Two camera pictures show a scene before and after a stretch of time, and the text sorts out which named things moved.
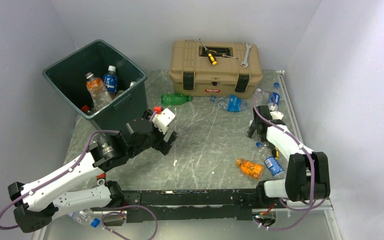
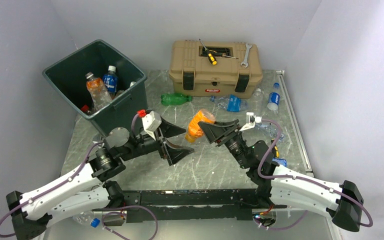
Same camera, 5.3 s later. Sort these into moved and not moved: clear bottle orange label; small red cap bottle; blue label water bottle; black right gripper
Moved: black right gripper
Not moved: blue label water bottle; clear bottle orange label; small red cap bottle
